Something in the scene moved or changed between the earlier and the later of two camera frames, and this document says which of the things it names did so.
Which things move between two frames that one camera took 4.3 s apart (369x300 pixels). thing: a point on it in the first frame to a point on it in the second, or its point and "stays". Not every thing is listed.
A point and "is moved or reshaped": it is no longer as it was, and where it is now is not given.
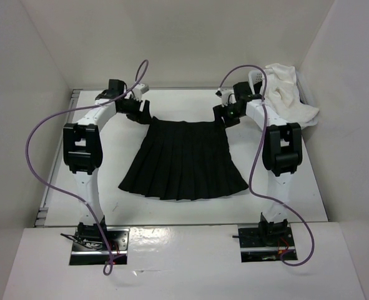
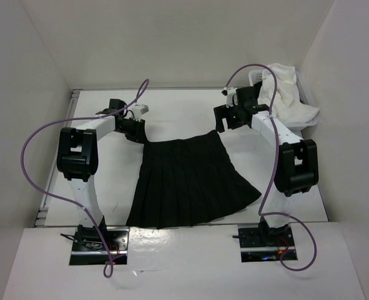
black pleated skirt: x=185 y=160 is moved or reshaped
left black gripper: x=142 y=117 to x=139 y=134
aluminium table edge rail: x=42 y=219 stays
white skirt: x=283 y=98 stays
